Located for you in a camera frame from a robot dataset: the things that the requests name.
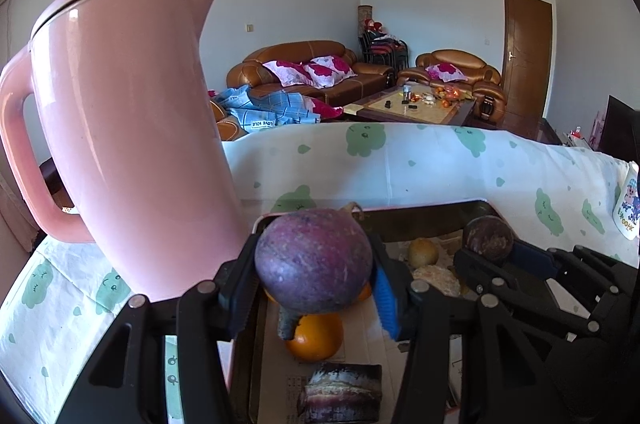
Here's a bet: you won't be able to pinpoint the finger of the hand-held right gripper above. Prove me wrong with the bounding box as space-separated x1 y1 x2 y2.
507 240 640 299
452 249 608 340

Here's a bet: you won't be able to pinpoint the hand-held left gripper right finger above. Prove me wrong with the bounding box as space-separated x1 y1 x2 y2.
370 244 571 424

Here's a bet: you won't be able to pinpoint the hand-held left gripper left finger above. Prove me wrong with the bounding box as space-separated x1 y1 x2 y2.
56 243 268 424

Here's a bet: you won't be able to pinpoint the cut yam piece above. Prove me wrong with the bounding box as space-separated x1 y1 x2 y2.
412 265 463 297

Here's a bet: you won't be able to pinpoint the dark passion fruit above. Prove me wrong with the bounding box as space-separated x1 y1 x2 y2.
462 215 515 261

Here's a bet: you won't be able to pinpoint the small yellow-brown fruit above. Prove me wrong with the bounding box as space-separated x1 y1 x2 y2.
408 238 441 267

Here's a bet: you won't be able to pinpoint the pink tin box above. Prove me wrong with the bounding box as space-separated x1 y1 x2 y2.
220 200 511 424

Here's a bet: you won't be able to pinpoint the large round orange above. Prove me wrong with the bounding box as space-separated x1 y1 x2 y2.
285 313 345 362

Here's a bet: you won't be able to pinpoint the purple round radish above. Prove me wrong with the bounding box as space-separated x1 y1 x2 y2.
254 202 375 341

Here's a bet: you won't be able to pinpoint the white printed mug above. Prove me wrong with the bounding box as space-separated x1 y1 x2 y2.
612 161 640 241

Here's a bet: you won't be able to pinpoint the white green-cloud tablecloth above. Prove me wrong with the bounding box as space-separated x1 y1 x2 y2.
0 121 640 424

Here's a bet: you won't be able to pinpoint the dark television cabinet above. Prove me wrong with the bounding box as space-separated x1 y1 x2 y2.
535 119 601 149

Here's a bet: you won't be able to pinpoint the pink paper bag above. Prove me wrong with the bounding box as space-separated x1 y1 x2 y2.
592 111 608 149

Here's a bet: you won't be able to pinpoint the black television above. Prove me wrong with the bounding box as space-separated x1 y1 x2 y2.
592 95 640 162

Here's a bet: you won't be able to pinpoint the brown leather seat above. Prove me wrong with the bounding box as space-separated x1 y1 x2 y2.
210 100 248 142

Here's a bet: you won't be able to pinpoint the wooden coffee table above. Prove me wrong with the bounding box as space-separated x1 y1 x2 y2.
343 82 477 127

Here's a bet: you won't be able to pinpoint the heap of small oranges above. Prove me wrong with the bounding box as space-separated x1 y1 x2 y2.
432 84 473 109

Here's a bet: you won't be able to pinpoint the blue checked blanket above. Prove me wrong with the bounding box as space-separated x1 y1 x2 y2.
207 84 346 133

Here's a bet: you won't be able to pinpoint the pink floral pillow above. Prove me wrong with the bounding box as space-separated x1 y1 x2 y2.
262 60 312 87
425 62 467 83
300 56 358 88

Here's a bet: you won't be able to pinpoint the pink electric kettle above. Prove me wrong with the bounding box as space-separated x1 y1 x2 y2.
0 0 251 303

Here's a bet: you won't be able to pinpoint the brown wooden door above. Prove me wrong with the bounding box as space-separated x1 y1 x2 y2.
502 0 553 125

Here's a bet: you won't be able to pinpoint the brown leather armchair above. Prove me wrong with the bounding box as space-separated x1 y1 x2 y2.
396 50 506 125

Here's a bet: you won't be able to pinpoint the stacked dark chairs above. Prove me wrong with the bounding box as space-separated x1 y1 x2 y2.
359 28 411 72

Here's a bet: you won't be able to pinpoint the brown leather sofa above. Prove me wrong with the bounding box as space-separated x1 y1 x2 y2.
226 40 398 104

